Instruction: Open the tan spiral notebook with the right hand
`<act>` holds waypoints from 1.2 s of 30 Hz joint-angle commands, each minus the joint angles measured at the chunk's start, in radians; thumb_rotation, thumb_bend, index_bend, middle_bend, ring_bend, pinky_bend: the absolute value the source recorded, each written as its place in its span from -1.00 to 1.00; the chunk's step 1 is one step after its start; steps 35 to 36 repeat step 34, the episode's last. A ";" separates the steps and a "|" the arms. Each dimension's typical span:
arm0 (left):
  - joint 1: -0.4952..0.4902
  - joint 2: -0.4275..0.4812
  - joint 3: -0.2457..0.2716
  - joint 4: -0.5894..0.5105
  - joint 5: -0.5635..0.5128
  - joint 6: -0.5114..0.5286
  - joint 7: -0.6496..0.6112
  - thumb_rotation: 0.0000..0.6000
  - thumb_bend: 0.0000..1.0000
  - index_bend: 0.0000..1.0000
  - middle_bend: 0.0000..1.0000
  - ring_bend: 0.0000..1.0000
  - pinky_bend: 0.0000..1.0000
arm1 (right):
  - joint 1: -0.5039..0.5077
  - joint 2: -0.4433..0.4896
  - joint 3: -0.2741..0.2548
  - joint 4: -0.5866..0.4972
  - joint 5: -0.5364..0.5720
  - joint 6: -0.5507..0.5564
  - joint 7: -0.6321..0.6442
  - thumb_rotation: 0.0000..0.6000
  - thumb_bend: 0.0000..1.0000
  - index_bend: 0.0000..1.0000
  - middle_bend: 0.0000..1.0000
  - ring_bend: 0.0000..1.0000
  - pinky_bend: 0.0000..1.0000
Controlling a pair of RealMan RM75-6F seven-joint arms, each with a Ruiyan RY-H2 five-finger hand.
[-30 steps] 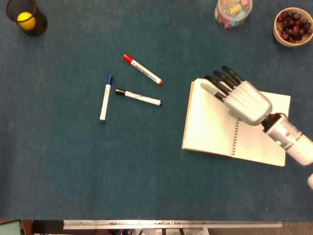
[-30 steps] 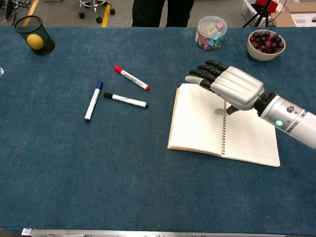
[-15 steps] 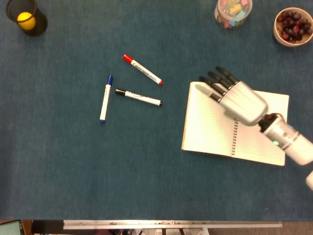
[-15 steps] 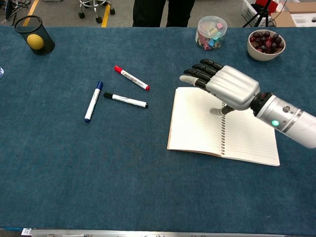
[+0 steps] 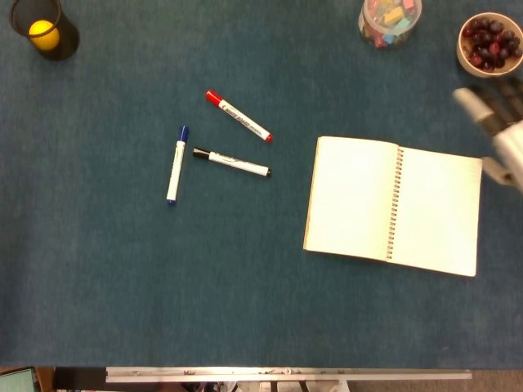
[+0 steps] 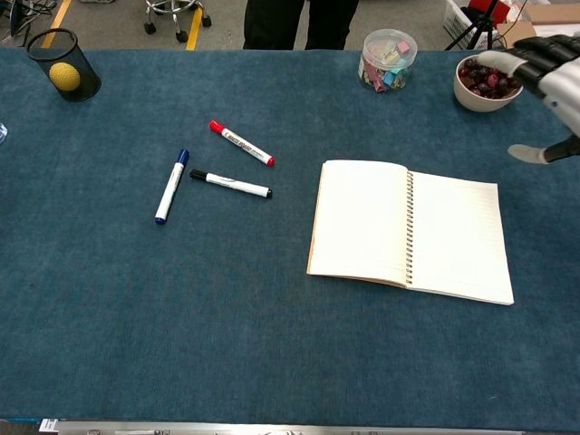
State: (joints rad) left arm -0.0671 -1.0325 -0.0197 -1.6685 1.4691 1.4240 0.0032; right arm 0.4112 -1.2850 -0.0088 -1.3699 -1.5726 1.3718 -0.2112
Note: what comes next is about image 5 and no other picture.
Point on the dark red cherries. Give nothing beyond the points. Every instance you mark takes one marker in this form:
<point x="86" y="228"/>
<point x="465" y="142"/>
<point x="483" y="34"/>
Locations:
<point x="490" y="45"/>

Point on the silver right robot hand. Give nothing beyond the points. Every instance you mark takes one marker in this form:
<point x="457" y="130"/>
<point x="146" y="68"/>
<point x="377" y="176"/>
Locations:
<point x="510" y="143"/>

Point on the clear jar of coloured clips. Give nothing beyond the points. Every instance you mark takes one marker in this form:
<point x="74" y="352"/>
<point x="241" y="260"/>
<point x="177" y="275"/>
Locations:
<point x="388" y="24"/>

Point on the beige bowl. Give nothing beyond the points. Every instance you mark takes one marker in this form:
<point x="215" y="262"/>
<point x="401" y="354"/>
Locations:
<point x="463" y="57"/>

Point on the black cup with yellow ball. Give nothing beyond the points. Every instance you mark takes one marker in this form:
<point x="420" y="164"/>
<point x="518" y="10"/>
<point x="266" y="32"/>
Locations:
<point x="69" y="41"/>

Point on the blue-capped marker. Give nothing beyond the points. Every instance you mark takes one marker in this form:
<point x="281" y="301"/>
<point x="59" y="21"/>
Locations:
<point x="175" y="171"/>

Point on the black-capped marker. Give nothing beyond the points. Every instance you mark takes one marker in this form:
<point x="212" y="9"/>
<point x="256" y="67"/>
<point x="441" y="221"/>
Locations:
<point x="233" y="162"/>

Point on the aluminium table rail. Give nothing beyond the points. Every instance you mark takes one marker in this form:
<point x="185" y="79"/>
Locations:
<point x="286" y="373"/>

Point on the blue felt table mat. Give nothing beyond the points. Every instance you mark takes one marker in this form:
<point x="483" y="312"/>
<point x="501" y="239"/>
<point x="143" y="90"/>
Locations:
<point x="163" y="286"/>

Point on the yellow ball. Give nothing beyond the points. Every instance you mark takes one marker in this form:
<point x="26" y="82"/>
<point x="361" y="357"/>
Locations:
<point x="44" y="34"/>

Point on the spiral bound notebook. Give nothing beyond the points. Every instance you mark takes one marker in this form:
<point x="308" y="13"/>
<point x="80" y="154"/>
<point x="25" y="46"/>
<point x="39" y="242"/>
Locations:
<point x="351" y="196"/>

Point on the red-capped marker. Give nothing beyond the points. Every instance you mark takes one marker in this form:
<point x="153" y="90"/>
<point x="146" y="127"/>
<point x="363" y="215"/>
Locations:
<point x="239" y="116"/>

